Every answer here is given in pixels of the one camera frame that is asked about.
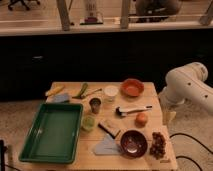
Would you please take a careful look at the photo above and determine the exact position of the white paper cup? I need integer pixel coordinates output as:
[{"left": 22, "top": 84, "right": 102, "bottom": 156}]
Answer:
[{"left": 104, "top": 85, "right": 118, "bottom": 102}]

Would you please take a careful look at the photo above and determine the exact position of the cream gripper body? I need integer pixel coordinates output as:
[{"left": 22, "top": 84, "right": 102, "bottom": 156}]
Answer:
[{"left": 161, "top": 104, "right": 176, "bottom": 125}]

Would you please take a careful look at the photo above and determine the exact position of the blue sponge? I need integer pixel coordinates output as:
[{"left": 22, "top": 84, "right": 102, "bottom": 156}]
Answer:
[{"left": 53, "top": 93, "right": 69, "bottom": 103}]

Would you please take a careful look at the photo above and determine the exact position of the bunch of dark grapes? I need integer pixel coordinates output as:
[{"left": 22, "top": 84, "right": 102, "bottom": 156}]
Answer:
[{"left": 150, "top": 132, "right": 166, "bottom": 159}]

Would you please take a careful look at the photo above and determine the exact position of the green plastic tray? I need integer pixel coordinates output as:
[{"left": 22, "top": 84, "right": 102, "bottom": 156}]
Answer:
[{"left": 19, "top": 103, "right": 83, "bottom": 164}]

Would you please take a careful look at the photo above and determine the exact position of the wooden spoon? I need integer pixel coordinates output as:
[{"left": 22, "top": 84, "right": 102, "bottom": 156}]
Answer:
[{"left": 81, "top": 88, "right": 102, "bottom": 99}]

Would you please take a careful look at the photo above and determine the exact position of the black and white brush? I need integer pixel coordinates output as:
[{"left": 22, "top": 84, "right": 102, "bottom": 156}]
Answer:
[{"left": 116, "top": 106, "right": 152, "bottom": 117}]

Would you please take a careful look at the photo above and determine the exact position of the orange bowl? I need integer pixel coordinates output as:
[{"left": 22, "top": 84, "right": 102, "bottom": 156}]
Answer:
[{"left": 120, "top": 78, "right": 144, "bottom": 97}]

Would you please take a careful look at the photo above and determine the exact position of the black cable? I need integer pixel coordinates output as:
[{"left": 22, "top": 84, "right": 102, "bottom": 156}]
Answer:
[{"left": 169, "top": 132, "right": 213, "bottom": 171}]

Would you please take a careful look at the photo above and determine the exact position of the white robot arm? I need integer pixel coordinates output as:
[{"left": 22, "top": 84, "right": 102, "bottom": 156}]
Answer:
[{"left": 158, "top": 62, "right": 213, "bottom": 125}]

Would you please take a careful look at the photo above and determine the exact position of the grey folded cloth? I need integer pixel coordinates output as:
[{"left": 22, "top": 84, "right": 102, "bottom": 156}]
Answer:
[{"left": 93, "top": 134, "right": 121, "bottom": 155}]

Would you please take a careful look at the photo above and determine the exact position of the white appliance on floor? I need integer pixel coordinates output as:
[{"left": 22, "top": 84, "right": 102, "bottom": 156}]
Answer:
[{"left": 80, "top": 0, "right": 103, "bottom": 25}]

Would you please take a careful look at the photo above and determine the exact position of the small green cup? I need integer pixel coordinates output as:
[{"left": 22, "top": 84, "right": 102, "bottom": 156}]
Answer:
[{"left": 82, "top": 116, "right": 95, "bottom": 132}]

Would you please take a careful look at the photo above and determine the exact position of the small metal cup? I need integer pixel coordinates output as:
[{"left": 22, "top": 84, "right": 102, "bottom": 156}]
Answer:
[{"left": 89, "top": 98, "right": 101, "bottom": 114}]

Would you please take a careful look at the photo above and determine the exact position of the dark red bowl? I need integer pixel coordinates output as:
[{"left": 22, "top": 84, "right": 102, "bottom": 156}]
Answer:
[{"left": 120, "top": 130, "right": 148, "bottom": 158}]

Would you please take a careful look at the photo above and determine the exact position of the wooden block with black edge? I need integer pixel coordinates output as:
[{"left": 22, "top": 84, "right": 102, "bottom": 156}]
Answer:
[{"left": 98, "top": 119, "right": 121, "bottom": 138}]

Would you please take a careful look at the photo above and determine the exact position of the green cucumber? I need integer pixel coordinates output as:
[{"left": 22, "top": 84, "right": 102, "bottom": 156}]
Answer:
[{"left": 72, "top": 83, "right": 88, "bottom": 99}]

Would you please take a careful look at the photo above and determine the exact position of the orange apple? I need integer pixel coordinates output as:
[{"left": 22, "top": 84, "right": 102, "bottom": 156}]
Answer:
[{"left": 136, "top": 113, "right": 148, "bottom": 126}]

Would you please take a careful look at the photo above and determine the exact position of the office chair base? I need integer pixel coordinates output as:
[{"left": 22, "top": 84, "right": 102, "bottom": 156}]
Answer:
[{"left": 7, "top": 0, "right": 41, "bottom": 11}]

